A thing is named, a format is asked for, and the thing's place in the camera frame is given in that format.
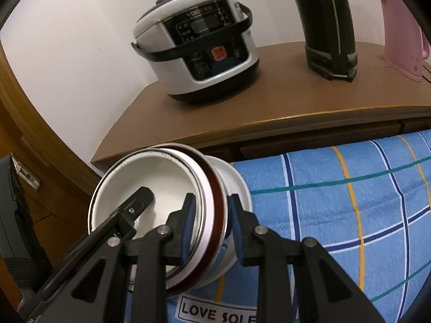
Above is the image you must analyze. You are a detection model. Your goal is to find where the pink electric kettle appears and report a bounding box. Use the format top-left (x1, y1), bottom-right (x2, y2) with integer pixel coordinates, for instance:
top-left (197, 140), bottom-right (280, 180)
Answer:
top-left (375, 0), bottom-right (431, 82)

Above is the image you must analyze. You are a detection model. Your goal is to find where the small white cup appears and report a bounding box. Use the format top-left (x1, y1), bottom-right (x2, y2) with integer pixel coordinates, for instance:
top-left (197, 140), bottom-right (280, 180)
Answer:
top-left (88, 153), bottom-right (204, 276)

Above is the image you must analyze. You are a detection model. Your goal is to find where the black thermos flask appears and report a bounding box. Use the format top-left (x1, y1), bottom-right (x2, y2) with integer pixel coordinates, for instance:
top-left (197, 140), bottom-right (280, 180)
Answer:
top-left (284, 0), bottom-right (358, 82)

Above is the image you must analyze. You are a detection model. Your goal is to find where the plain grey round plate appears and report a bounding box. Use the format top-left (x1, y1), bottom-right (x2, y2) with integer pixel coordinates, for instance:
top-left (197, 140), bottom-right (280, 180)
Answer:
top-left (232, 166), bottom-right (254, 214)

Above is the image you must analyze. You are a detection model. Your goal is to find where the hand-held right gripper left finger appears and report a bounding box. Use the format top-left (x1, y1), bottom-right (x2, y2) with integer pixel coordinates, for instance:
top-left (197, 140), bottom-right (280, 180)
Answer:
top-left (42, 193), bottom-right (197, 323)

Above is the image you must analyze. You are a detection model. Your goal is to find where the red flower white plate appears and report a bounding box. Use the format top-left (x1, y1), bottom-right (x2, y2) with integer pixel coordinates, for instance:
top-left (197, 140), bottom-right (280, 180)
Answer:
top-left (204, 156), bottom-right (248, 276)

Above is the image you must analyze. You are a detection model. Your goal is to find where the wooden door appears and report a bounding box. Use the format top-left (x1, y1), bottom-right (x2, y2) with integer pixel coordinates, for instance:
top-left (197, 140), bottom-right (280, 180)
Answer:
top-left (0, 108), bottom-right (102, 303)

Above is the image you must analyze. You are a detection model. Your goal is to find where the white and black rice cooker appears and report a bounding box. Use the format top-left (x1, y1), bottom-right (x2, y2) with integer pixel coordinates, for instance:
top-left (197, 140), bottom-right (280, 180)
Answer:
top-left (131, 0), bottom-right (260, 106)

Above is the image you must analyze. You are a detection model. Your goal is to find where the wooden door frame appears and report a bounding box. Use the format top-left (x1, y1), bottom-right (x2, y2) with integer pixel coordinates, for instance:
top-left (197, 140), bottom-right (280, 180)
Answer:
top-left (0, 37), bottom-right (105, 182)

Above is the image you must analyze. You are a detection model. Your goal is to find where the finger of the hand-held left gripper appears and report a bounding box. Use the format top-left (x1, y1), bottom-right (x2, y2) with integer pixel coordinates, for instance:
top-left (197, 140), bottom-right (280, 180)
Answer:
top-left (37, 187), bottom-right (155, 293)

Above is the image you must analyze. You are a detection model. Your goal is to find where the brown wooden cabinet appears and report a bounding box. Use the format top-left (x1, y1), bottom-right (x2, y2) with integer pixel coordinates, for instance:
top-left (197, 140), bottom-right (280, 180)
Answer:
top-left (90, 40), bottom-right (431, 169)

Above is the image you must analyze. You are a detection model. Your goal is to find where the metal door handle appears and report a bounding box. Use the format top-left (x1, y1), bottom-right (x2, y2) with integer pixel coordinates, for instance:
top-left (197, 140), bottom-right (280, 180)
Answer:
top-left (12, 153), bottom-right (41, 191)

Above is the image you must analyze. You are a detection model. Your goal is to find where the blue checked cloth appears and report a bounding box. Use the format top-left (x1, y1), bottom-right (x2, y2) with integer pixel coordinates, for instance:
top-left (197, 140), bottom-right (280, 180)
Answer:
top-left (124, 129), bottom-right (431, 323)

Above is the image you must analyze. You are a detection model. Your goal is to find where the pink and red plastic bowl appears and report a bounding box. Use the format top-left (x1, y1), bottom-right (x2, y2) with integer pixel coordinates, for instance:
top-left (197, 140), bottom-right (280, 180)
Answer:
top-left (148, 143), bottom-right (231, 292)

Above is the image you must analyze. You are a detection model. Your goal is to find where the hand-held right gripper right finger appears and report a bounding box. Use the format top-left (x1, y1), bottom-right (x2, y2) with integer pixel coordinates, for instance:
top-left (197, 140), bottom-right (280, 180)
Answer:
top-left (229, 195), bottom-right (386, 323)

